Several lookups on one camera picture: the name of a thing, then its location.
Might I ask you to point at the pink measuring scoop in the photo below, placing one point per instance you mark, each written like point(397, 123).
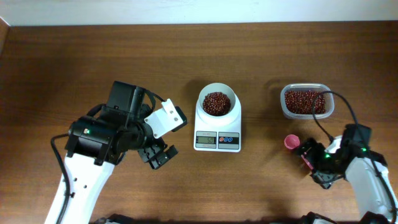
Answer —
point(292, 143)

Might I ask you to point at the white round bowl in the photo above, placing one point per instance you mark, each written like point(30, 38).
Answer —
point(218, 87)

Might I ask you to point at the white digital kitchen scale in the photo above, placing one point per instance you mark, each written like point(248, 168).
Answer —
point(218, 133)

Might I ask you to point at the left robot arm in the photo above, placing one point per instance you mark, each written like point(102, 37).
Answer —
point(98, 141)

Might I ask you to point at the clear plastic bean container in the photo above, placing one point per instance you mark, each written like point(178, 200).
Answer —
point(330, 106)

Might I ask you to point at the red beans in bowl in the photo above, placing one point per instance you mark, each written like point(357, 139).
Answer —
point(216, 104)

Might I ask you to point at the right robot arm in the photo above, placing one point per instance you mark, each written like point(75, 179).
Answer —
point(349, 158)

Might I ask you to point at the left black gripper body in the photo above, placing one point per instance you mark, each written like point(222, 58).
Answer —
point(148, 150)

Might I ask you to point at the red beans in container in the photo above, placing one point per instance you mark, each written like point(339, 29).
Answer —
point(300, 102)

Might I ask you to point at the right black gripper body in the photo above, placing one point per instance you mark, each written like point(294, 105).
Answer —
point(325, 167)

